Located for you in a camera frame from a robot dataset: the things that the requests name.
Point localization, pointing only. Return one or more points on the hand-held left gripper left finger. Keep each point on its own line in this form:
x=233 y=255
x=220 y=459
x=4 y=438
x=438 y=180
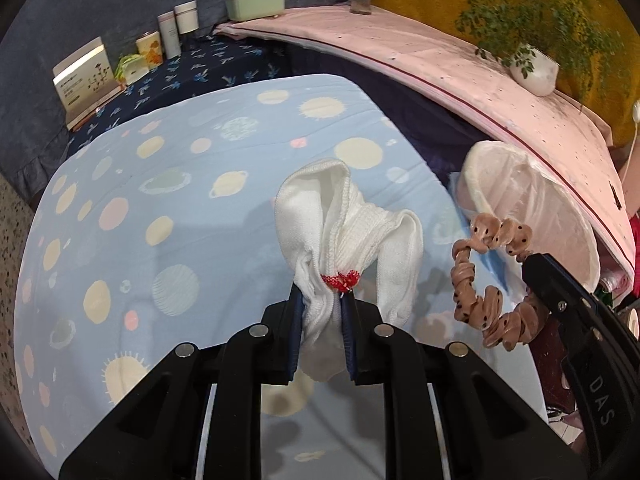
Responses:
x=295 y=340

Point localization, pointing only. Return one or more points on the tan polka-dot scrunchie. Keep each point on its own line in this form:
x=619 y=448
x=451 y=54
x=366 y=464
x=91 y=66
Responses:
x=470 y=300

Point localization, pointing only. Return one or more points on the blue-grey backdrop cloth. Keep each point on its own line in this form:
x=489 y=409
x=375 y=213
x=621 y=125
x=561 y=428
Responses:
x=75 y=10

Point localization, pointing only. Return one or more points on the white sock with red trim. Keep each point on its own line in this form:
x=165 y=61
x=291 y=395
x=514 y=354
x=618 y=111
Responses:
x=340 y=240

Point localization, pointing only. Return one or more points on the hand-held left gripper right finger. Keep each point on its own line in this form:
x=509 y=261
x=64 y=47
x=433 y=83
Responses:
x=350 y=345

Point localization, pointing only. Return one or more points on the pink tablecloth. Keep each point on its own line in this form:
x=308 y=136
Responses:
x=425 y=55

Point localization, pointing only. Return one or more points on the pale green tissue box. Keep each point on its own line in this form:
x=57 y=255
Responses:
x=255 y=5

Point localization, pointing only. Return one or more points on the white jar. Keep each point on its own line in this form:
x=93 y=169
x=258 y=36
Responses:
x=186 y=17

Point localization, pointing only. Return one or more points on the dark blue printed cloth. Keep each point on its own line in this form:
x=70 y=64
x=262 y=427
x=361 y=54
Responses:
x=210 y=65

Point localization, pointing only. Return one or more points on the potted green plant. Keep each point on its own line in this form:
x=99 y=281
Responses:
x=535 y=67

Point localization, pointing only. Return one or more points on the open white cardboard box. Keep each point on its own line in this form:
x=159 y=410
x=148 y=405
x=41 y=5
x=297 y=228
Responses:
x=85 y=80

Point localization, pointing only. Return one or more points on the green packet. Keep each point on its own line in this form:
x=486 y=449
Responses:
x=131 y=67

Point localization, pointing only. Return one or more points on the tall white bottle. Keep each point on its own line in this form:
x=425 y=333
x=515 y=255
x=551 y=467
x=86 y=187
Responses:
x=169 y=35

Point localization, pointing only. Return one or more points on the white laundry basket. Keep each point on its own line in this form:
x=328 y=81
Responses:
x=540 y=200

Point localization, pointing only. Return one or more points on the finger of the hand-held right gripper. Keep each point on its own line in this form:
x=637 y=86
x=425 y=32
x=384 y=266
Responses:
x=555 y=285

